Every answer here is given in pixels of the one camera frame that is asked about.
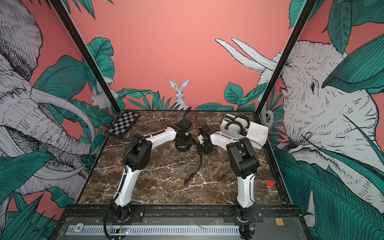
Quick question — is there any red cube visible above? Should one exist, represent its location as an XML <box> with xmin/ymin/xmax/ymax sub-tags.
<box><xmin>267</xmin><ymin>180</ymin><xmax>275</xmax><ymax>188</ymax></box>

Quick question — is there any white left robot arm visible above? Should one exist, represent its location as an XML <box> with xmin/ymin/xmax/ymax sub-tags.
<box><xmin>108</xmin><ymin>119</ymin><xmax>193</xmax><ymax>222</ymax></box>

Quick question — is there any white slotted cable duct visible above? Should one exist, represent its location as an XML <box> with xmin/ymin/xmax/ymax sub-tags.
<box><xmin>65</xmin><ymin>225</ymin><xmax>240</xmax><ymax>237</ymax></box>

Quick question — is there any long black belt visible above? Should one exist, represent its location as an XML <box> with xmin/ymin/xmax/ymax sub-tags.
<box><xmin>174</xmin><ymin>106</ymin><xmax>203</xmax><ymax>185</ymax></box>

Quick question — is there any black frame post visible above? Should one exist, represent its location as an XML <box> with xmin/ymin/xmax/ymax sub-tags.
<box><xmin>255</xmin><ymin>0</ymin><xmax>317</xmax><ymax>117</ymax></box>
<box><xmin>49</xmin><ymin>0</ymin><xmax>121</xmax><ymax>114</ymax></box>

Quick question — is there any white divided storage box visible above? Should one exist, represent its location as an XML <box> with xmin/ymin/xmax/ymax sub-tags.
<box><xmin>221</xmin><ymin>115</ymin><xmax>269</xmax><ymax>150</ymax></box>

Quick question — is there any orange warning sticker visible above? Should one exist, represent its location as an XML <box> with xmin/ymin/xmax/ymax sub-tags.
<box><xmin>275</xmin><ymin>218</ymin><xmax>284</xmax><ymax>226</ymax></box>

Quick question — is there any black frame post right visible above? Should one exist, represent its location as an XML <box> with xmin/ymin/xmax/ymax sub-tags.
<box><xmin>255</xmin><ymin>0</ymin><xmax>317</xmax><ymax>117</ymax></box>

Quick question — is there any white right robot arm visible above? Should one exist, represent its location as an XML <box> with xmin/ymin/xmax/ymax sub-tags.
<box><xmin>198</xmin><ymin>124</ymin><xmax>260</xmax><ymax>223</ymax></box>

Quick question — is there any black frame post left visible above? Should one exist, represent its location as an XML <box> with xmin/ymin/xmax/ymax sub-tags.
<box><xmin>49</xmin><ymin>0</ymin><xmax>121</xmax><ymax>114</ymax></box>

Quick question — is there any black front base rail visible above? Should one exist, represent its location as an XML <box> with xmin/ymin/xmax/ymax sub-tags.
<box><xmin>60</xmin><ymin>204</ymin><xmax>305</xmax><ymax>223</ymax></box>

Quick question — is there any black belt with metal buckle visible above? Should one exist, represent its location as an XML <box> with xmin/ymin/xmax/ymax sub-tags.
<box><xmin>225</xmin><ymin>114</ymin><xmax>251</xmax><ymax>129</ymax></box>

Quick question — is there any black white checkerboard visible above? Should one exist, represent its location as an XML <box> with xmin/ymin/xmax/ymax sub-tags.
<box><xmin>107</xmin><ymin>110</ymin><xmax>140</xmax><ymax>139</ymax></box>

